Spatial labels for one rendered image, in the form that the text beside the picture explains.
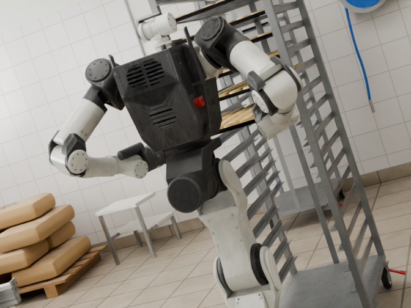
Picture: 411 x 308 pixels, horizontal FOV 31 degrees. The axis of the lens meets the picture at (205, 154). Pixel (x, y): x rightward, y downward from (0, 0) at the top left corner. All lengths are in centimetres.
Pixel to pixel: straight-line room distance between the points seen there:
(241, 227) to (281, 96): 55
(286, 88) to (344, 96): 358
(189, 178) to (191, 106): 21
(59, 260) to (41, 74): 165
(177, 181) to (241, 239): 36
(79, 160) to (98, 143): 397
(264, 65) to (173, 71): 27
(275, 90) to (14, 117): 480
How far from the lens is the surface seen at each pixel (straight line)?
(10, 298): 213
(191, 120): 219
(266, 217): 352
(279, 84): 206
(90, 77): 238
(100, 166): 245
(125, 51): 608
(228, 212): 240
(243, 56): 214
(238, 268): 245
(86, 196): 650
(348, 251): 302
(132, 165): 250
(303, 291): 350
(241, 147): 345
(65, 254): 591
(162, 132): 224
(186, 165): 225
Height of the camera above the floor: 130
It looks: 7 degrees down
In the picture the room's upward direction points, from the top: 19 degrees counter-clockwise
